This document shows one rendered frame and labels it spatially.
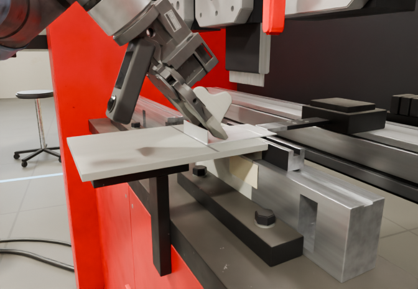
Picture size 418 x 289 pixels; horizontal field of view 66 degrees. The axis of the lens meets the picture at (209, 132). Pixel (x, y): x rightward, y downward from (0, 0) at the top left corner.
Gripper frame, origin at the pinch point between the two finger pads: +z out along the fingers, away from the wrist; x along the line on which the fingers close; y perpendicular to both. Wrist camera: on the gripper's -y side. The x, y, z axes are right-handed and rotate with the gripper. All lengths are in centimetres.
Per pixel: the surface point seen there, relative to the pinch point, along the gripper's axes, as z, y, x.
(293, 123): 11.2, 12.7, -0.9
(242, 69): -3.0, 11.3, 0.8
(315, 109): 15.5, 20.2, 2.3
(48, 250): 58, -87, 147
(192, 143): -2.0, -3.5, -2.2
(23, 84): 18, -81, 875
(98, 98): 2, -5, 86
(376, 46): 27, 53, 13
